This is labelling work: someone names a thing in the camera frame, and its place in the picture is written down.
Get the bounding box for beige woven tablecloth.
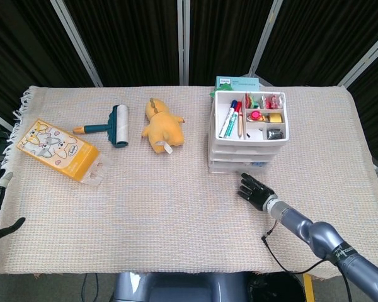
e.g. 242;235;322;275
0;84;378;279

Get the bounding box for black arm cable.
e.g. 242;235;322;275
261;220;335;274

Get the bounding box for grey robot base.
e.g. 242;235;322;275
113;272;249;302

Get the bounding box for white plastic drawer organizer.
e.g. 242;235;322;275
207;90;290;176

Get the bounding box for teal product box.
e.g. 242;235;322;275
214;75;261;92

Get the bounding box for red green clips pack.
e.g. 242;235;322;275
244;93;259;109

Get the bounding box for red capped green marker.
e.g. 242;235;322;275
227;101;243;138

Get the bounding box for black grey right robot hand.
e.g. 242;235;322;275
238;172;277;211

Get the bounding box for clear top drawer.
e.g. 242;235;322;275
211;147;286;155

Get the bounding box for pink round keychain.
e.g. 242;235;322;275
247;109;267;123

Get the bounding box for clear bottom drawer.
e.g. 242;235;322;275
209;162;273;176

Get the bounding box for black binder clips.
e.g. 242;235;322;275
266;127;285;140

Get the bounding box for yellow plush toy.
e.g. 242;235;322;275
140;98;186;155

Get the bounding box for yellow cartoon tissue pack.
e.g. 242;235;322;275
16;118;113;189

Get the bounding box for clear drawer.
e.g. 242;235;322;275
209;162;273;176
210;154;283;164
211;147;286;155

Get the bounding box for blue capped white marker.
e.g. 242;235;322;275
219;99;239;139

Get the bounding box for black floor cable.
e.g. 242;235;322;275
81;272;99;302

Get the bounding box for teal lint roller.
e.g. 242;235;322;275
72;104;130;148

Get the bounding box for red wrapped candies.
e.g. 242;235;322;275
260;93;286;109

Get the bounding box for clear middle drawer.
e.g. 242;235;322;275
210;154;283;164

